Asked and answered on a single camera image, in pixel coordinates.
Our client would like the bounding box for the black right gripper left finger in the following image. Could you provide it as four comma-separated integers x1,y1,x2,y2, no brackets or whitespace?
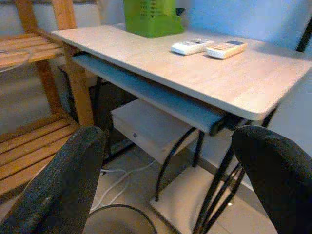
0,125,107,234

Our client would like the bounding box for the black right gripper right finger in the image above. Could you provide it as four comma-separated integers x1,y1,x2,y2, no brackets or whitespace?
231,124,312,234

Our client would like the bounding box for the brown wooden slatted rack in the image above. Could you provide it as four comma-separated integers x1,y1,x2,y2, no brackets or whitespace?
0,0,103,203

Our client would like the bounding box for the white remote control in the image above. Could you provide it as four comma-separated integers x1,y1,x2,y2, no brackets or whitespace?
204,40,248,59
170,38,215,56

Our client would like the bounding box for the green plastic basket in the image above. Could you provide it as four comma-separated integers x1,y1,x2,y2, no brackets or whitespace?
122,0,186,39

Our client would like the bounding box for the white floor cable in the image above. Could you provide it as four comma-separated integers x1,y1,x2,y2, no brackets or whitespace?
90,158,156,213

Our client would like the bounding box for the light wooden desk black frame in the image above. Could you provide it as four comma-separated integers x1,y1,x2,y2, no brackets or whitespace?
50,23,312,234

